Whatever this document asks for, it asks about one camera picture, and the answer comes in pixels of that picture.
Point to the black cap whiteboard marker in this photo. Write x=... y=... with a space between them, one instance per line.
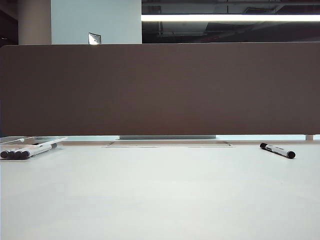
x=277 y=150
x=4 y=154
x=18 y=154
x=11 y=154
x=24 y=154

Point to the clear plastic packaging box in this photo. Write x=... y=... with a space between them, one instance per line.
x=50 y=138

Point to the brown desk divider panel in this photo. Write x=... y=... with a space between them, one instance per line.
x=160 y=87

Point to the white ceiling light strip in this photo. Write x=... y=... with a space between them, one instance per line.
x=225 y=17

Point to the white divider foot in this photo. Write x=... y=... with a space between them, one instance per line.
x=310 y=137

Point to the beige round column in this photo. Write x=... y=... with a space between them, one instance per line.
x=35 y=22

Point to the grey metal divider bracket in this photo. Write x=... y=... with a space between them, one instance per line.
x=167 y=137

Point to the metal wall plate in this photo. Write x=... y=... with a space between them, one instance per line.
x=94 y=38

